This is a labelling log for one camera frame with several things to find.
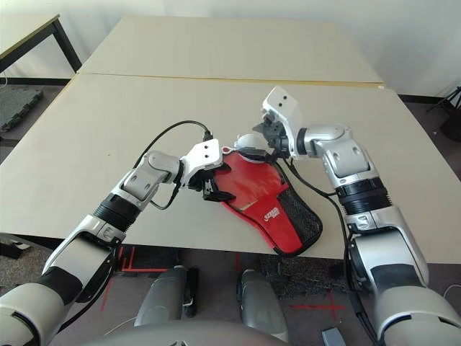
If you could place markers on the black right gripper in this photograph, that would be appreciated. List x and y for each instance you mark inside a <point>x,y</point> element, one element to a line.
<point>278,138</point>

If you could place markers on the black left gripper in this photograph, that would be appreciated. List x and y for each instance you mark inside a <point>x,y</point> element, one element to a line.
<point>201,182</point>

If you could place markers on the red and black paddle case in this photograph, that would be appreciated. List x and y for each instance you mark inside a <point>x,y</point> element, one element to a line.
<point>284,230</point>

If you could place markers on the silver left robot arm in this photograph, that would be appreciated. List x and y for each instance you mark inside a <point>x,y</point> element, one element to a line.
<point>144,176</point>

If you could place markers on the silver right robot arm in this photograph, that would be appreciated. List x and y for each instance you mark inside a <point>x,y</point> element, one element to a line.
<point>353,169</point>

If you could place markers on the grey right robot leg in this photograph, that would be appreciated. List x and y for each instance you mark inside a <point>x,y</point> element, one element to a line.
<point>259,306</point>

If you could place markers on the grey robot leg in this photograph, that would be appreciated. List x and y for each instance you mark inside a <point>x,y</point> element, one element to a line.
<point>259,306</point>
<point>162,299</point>

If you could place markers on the grey left robot leg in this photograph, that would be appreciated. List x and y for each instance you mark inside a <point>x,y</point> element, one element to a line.
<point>162,299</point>

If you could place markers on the grey robot torso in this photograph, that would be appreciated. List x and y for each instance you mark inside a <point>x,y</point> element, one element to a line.
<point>180,337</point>

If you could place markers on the black tripod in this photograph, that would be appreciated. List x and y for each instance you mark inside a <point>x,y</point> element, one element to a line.
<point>448,104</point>

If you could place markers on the grey flat floor object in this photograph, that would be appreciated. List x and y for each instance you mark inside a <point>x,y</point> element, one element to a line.
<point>332,337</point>

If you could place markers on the black foam floor mat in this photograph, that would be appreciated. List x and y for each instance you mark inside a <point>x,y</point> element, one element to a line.
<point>18,108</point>

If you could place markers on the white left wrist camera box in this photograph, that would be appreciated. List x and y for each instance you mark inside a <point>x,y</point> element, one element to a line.
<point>203,155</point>

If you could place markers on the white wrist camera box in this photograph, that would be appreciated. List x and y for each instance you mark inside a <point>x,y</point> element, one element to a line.
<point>203,155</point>
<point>282,106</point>

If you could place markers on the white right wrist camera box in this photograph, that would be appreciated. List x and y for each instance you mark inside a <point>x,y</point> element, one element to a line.
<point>282,106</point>

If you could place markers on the black main table frame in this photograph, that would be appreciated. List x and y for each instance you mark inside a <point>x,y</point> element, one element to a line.
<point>21,241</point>

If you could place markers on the side table with black frame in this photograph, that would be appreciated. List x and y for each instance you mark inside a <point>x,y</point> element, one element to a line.
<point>32,36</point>

